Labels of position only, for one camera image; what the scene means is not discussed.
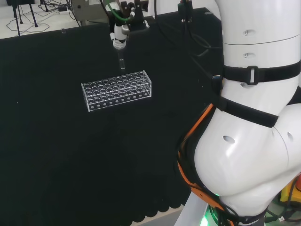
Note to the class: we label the grey metal box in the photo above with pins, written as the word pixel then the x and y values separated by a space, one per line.
pixel 81 9

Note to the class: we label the clear glass test tube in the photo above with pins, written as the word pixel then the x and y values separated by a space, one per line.
pixel 122 64

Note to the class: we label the black tripod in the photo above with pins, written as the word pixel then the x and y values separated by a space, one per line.
pixel 17 21

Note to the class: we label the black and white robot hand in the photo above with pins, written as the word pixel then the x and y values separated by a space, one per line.
pixel 120 35

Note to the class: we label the clear plastic test tube rack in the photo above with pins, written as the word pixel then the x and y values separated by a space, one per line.
pixel 117 101

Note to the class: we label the black bench cloth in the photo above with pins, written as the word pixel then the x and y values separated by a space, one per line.
pixel 70 153

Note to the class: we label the yellow stop button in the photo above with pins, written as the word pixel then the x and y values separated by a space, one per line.
pixel 288 193

